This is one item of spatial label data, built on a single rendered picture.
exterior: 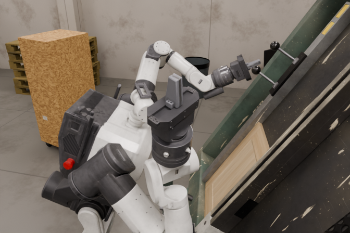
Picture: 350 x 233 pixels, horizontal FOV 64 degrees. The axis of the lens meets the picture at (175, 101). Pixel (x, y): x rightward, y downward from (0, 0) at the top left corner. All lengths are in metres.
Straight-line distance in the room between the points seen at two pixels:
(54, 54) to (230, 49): 2.88
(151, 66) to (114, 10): 3.95
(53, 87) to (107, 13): 2.57
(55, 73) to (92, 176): 2.17
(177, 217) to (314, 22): 1.02
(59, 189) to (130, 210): 0.45
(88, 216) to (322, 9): 1.27
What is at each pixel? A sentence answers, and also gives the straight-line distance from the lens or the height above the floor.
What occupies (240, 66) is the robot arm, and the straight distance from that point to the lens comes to 1.28.
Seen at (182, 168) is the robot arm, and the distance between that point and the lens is 0.65.
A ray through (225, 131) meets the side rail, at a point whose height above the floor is 1.04.
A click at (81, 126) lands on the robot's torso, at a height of 1.37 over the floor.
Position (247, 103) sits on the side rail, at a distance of 1.47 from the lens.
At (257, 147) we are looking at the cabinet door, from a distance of 1.13.
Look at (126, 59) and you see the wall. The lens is 5.26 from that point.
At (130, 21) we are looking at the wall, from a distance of 5.07.
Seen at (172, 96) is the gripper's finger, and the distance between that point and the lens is 0.52.
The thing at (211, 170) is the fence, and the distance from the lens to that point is 1.38.
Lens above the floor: 1.81
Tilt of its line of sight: 25 degrees down
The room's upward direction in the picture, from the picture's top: straight up
